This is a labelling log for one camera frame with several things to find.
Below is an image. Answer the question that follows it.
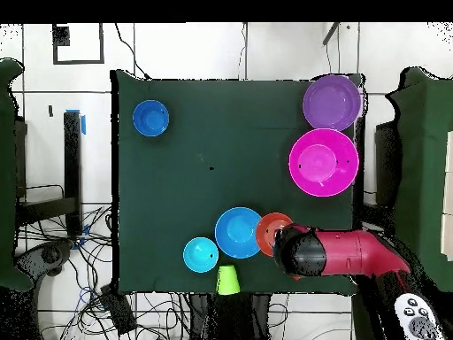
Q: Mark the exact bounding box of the large light blue bowl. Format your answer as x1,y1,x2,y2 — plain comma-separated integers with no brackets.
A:
214,206,264,259

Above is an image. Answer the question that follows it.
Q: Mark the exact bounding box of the orange plastic bowl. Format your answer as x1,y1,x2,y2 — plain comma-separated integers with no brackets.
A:
254,212,294,259

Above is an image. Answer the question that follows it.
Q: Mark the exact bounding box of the small cyan ribbed bowl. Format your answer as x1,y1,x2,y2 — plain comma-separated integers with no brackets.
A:
182,236,219,274

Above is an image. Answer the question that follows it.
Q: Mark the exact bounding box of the green plastic cup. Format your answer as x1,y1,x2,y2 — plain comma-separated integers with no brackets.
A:
216,264,242,296

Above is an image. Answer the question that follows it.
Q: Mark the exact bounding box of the large pink plastic bowl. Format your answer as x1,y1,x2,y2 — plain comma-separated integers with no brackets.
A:
288,127,360,198

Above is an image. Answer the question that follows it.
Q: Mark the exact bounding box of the large purple plastic bowl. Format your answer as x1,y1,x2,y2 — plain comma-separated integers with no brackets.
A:
302,74,363,132

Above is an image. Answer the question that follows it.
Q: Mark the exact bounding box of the white box stack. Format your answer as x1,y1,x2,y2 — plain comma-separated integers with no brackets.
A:
440,130,453,261

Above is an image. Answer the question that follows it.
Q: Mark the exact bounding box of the dark green tablecloth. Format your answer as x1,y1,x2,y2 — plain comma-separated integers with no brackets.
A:
111,68,362,297

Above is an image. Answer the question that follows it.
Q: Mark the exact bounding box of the small dark blue bowl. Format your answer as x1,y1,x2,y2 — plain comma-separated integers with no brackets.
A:
132,99,171,138

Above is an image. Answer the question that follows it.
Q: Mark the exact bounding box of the black metal stand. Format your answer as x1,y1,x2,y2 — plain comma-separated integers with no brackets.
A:
15,111,84,236

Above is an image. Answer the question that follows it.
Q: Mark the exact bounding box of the green cloth side table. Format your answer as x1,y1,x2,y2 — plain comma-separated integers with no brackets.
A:
0,58,35,293
385,66,453,293

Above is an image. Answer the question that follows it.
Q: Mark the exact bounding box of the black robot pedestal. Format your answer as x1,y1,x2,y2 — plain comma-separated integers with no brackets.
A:
188,292,272,340

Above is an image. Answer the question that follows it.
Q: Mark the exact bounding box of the tangle of black cables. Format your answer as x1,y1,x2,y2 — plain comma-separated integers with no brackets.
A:
17,205,192,340

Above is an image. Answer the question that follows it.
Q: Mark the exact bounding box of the thin black floor cable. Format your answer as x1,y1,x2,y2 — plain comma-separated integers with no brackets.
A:
114,23,150,80

